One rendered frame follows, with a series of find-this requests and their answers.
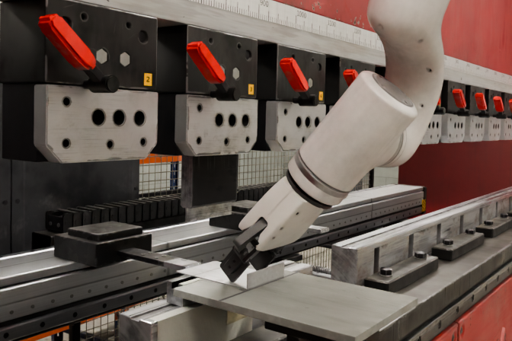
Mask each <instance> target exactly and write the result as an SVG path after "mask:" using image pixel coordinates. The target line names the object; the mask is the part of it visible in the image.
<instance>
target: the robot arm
mask: <svg viewBox="0 0 512 341"><path fill-rule="evenodd" d="M449 3H450V0H369V1H368V6H367V18H368V21H369V23H370V26H371V27H372V28H373V29H374V31H375V32H376V33H377V35H378V36H379V38H380V39H381V41H382V44H383V47H384V50H385V55H386V73H385V77H382V76H381V75H378V74H376V73H375V72H371V71H362V72H361V73H360V74H359V75H358V76H357V77H356V79H355V80H354V81H353V83H352V84H351V85H350V87H349V88H348V89H347V90H346V91H345V92H344V94H343V95H342V96H341V98H340V99H339V100H338V102H337V103H336V104H335V105H334V106H333V107H332V108H331V110H330V111H329V112H328V114H327V115H326V116H325V118H324V119H323V120H322V121H321V122H320V123H319V125H318V126H317V127H316V129H315V130H314V131H313V133H312V134H311V135H310V136H309V137H308V138H307V140H306V141H305V142H304V144H303V145H302V146H301V148H300V149H299V150H298V152H297V153H295V155H294V156H293V157H292V159H291V160H290V161H289V163H288V169H287V170H286V176H285V177H283V178H282V179H281V180H279V181H278V182H277V183H276V184H275V185H274V186H273V187H271V188H270V189H269V190H268V191H267V192H266V193H265V194H264V196H263V197H262V198H261V199H260V200H259V201H258V202H257V203H256V205H255V206H254V207H253V208H252V209H251V210H250V212H249V213H248V214H247V215H246V216H245V217H244V218H243V219H242V220H241V222H240V223H239V226H238V227H239V228H240V229H241V230H242V231H244V230H246V231H244V232H243V233H242V234H240V235H239V236H238V237H237V238H235V239H234V240H233V244H234V246H233V247H232V250H231V251H230V252H229V254H228V255H227V256H226V258H225V259H224V260H223V261H222V262H221V263H220V268H221V269H222V271H223V272H224V273H225V274H226V276H227V277H228V278H229V280H230V281H231V282H235V281H236V280H237V279H238V278H239V277H240V275H241V274H242V273H243V272H244V271H245V270H246V269H247V268H248V266H249V265H250V264H251V265H252V266H253V267H254V268H255V270H256V271H257V270H259V269H263V268H267V267H268V266H269V264H270V263H271V262H272V261H273V260H274V258H275V257H276V255H275V254H278V253H280V252H281V251H282V250H283V248H284V247H285V245H287V244H291V243H292V242H294V241H297V240H298V239H299V238H300V237H301V236H302V235H303V234H304V233H305V232H306V231H307V230H308V228H309V227H310V226H311V225H312V223H313V222H314V221H315V220H316V219H317V217H319V215H320V214H321V213H322V211H323V210H324V209H330V208H331V207H332V206H337V205H338V204H340V203H341V201H342V200H343V199H346V198H347V196H348V193H349V192H350V191H351V190H352V189H353V188H354V187H355V186H356V185H357V184H358V183H359V182H360V180H361V179H362V178H363V177H364V176H365V175H366V174H367V173H368V172H369V171H371V170H372V169H373V168H375V167H397V166H400V165H402V164H404V163H405V162H406V161H408V160H409V159H410V158H411V156H412V155H413V154H414V153H415V152H416V150H417V148H418V146H419V145H420V143H421V141H422V139H423V137H424V134H425V132H426V130H427V127H428V126H429V123H430V121H431V118H432V116H433V114H434V111H435V109H436V106H437V103H438V100H439V98H440V93H441V90H442V87H443V78H444V69H445V63H444V51H443V41H442V35H441V26H442V22H443V16H444V15H445V12H446V9H447V7H448V4H449ZM256 237H259V240H258V241H257V240H256V239H255V238H256ZM249 242H251V244H252V245H253V246H254V249H253V250H252V251H251V252H250V253H248V248H247V247H246V245H247V244H248V243H249ZM258 242H259V243H258ZM249 262H250V263H249Z"/></svg>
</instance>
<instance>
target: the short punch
mask: <svg viewBox="0 0 512 341"><path fill-rule="evenodd" d="M237 175H238V155H209V156H188V155H182V159H181V207H182V208H185V222H190V221H198V220H202V219H207V218H214V217H219V216H223V215H231V214H232V202H235V201H236V200H237Z"/></svg>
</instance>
